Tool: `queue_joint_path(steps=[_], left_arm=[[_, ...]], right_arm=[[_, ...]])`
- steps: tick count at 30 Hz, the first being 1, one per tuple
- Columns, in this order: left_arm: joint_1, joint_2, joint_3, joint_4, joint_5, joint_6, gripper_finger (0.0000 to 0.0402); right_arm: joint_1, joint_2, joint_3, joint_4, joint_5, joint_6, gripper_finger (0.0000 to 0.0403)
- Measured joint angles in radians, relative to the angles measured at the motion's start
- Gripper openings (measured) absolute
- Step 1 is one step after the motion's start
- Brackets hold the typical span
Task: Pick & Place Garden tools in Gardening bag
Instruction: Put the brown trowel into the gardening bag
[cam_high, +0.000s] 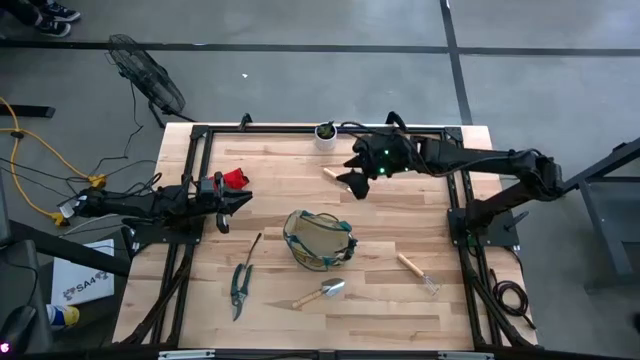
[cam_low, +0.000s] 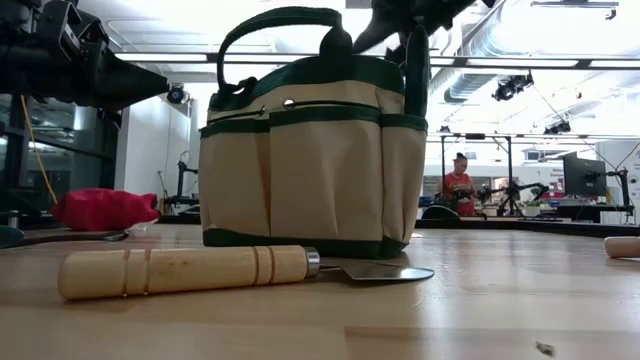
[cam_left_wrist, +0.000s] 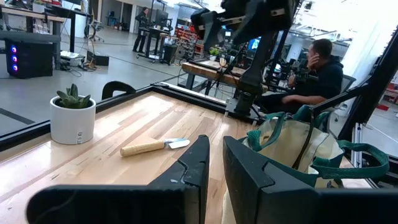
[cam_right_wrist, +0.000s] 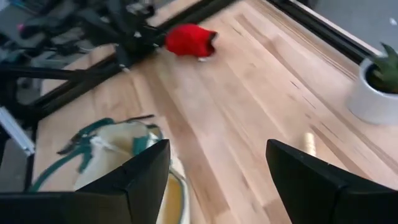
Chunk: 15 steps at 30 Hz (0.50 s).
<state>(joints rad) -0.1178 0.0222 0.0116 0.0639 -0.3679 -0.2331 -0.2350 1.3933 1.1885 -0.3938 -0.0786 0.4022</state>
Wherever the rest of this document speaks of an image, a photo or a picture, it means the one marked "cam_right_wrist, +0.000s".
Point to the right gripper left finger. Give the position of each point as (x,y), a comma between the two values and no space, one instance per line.
(109,205)

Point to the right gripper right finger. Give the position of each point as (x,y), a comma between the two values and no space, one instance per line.
(326,199)

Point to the red gardening glove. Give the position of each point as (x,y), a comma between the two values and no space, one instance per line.
(189,40)

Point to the beige green gardening tote bag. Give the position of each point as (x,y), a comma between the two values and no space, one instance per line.
(109,149)

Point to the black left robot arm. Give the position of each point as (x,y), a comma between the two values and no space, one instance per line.
(93,18)

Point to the succulent in white pot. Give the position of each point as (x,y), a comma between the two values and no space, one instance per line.
(367,102)

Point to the silver aluminium profile bar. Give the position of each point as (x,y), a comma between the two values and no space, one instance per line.
(17,132)

